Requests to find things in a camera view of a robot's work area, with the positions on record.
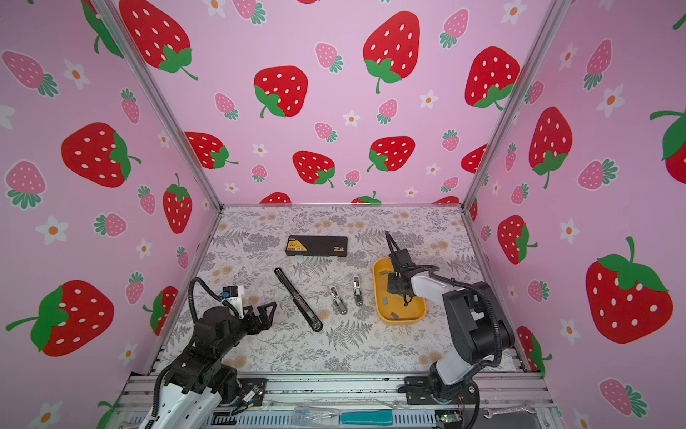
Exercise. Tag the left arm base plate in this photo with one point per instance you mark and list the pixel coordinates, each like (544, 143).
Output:
(250, 392)

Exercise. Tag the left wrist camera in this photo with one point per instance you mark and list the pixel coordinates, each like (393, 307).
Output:
(231, 297)

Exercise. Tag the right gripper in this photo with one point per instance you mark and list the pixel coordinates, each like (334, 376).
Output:
(390, 281)

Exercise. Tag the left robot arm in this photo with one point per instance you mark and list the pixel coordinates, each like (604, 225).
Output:
(189, 390)

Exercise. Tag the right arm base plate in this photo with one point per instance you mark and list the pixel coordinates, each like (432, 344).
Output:
(429, 390)

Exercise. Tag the silver wrench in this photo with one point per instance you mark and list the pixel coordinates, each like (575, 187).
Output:
(490, 413)

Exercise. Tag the yellow plastic tray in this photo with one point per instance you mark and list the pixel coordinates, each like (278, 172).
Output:
(386, 303)

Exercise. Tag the teal handled tool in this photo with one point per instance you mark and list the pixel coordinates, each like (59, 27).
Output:
(367, 417)

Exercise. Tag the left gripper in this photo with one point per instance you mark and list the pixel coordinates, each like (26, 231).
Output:
(265, 321)

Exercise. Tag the black tool case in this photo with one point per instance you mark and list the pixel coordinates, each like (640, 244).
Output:
(317, 246)

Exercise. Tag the black stapler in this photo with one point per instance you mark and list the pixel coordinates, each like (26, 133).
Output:
(306, 311)

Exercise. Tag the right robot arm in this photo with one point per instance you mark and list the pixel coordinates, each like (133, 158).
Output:
(477, 324)

